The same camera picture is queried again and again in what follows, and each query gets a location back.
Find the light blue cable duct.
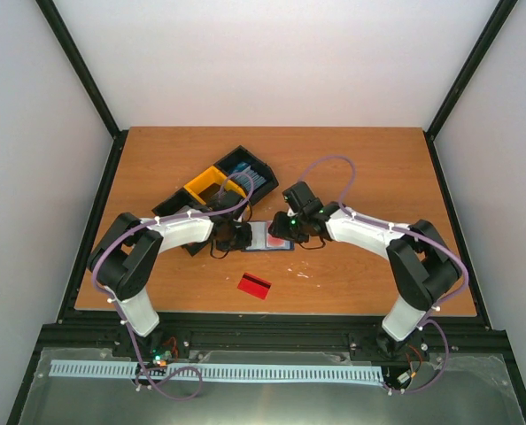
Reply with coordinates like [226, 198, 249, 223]
[48, 359, 383, 386]

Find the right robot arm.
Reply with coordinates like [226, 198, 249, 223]
[269, 182, 466, 358]

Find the left black bin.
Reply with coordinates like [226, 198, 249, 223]
[152, 188, 208, 257]

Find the purple cable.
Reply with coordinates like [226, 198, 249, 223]
[92, 172, 255, 355]
[305, 155, 469, 328]

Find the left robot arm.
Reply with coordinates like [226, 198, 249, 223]
[87, 191, 251, 357]

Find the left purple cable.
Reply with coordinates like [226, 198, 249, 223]
[92, 172, 255, 355]

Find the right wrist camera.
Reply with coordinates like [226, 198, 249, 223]
[282, 189, 295, 216]

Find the red black-stripe credit card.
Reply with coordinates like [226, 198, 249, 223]
[237, 273, 271, 300]

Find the white red credit card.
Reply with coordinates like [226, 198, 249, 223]
[266, 235, 289, 250]

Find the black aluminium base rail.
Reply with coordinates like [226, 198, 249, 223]
[36, 311, 510, 353]

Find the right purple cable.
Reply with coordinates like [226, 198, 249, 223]
[305, 155, 469, 328]

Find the right black bin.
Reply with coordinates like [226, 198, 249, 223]
[214, 146, 278, 205]

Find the blue card stack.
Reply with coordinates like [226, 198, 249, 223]
[230, 161, 267, 191]

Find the blue leather card holder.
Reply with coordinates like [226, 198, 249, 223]
[243, 220, 294, 252]

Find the left black frame post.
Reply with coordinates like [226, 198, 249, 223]
[35, 0, 129, 143]

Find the right black frame post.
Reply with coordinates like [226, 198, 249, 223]
[425, 0, 520, 141]

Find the black bin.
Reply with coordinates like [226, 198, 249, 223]
[214, 146, 278, 205]
[152, 188, 208, 257]

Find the black frame post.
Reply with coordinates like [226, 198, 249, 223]
[35, 0, 129, 143]
[425, 0, 520, 141]

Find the yellow middle bin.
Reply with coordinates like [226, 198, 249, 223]
[183, 166, 248, 211]

